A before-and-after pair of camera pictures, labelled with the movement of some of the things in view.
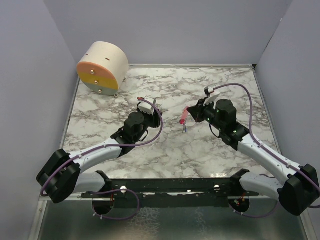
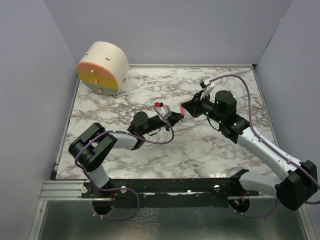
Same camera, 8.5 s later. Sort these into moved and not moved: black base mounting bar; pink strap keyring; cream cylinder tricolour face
Moved: pink strap keyring
Not moved: black base mounting bar; cream cylinder tricolour face
